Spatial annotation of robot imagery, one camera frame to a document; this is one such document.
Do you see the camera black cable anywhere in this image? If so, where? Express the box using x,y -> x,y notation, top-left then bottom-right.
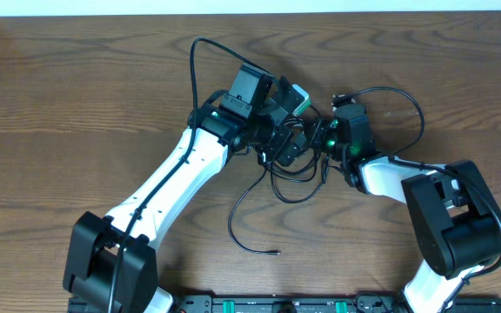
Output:
106,37 -> 277,313
331,86 -> 501,305

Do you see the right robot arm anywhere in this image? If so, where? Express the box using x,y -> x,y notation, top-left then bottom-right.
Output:
306,103 -> 501,312

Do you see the right camera black cable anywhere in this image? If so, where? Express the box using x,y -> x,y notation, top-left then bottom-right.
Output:
331,86 -> 501,305

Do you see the left camera black cable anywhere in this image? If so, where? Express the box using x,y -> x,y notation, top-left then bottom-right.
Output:
106,37 -> 277,313

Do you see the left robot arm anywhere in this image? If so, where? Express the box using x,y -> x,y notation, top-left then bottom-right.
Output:
63,63 -> 311,312

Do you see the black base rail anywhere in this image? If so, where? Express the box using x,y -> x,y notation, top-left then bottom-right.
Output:
67,290 -> 501,313

